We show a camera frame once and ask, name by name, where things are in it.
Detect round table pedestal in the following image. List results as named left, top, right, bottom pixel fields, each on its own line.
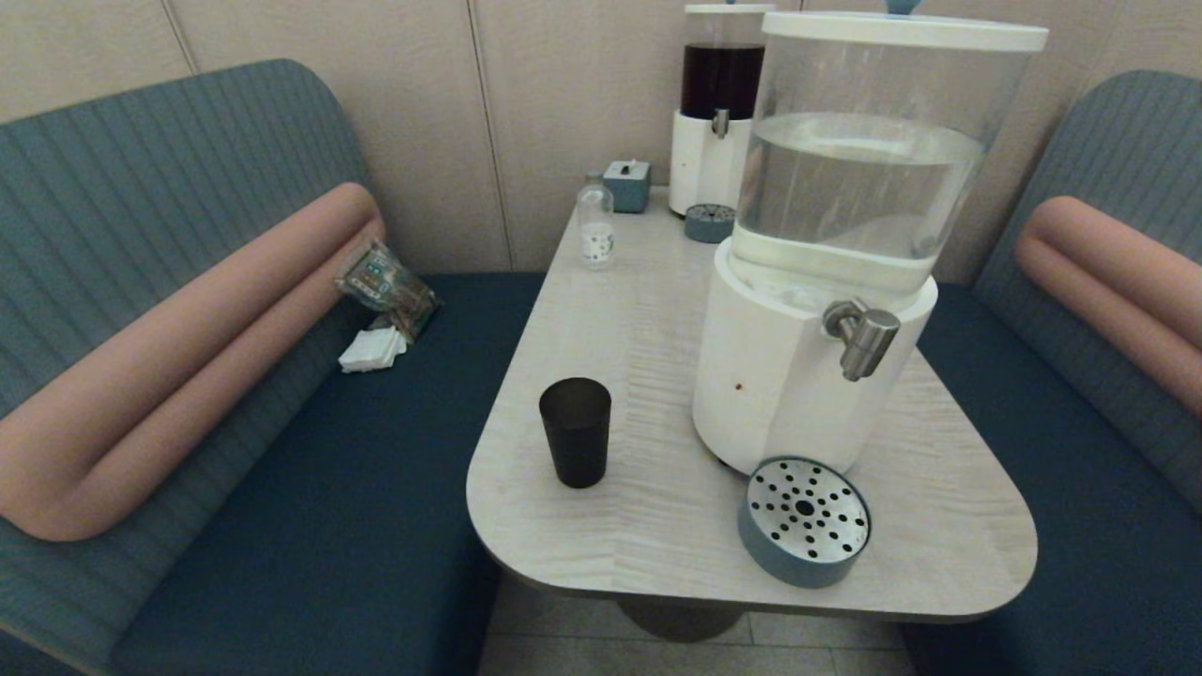
left=615, top=597, right=752, bottom=644

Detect black plastic cup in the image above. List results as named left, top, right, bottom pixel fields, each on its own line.
left=538, top=377, right=612, bottom=489

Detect clear snack bag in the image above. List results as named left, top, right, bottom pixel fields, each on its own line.
left=335, top=238, right=440, bottom=341

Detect small blue drip tray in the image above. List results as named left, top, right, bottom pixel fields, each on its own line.
left=685, top=203, right=738, bottom=244

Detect white paper napkins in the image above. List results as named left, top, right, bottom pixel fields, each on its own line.
left=338, top=325, right=408, bottom=375

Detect blue tissue box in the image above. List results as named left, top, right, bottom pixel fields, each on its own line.
left=603, top=159, right=653, bottom=214

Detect teal empty bench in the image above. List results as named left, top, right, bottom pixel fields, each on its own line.
left=901, top=70, right=1202, bottom=676

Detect large blue perforated drip tray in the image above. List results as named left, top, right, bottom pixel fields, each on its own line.
left=737, top=456, right=872, bottom=590

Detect short pink bolster cushion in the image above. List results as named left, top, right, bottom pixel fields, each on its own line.
left=1016, top=195, right=1202, bottom=419

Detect teal bench with snack bag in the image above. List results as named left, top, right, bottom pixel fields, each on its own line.
left=0, top=58, right=546, bottom=676

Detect small dark drink dispenser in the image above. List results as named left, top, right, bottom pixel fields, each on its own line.
left=669, top=3, right=778, bottom=219

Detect large clear water dispenser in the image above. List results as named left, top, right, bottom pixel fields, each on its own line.
left=692, top=11, right=1050, bottom=477

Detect long pink bolster cushion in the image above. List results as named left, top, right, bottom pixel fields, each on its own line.
left=0, top=182, right=387, bottom=543

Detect silver water dispenser tap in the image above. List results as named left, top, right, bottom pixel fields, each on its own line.
left=824, top=300, right=902, bottom=382

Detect small clear plastic bottle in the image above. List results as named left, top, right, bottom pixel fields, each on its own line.
left=577, top=171, right=616, bottom=271

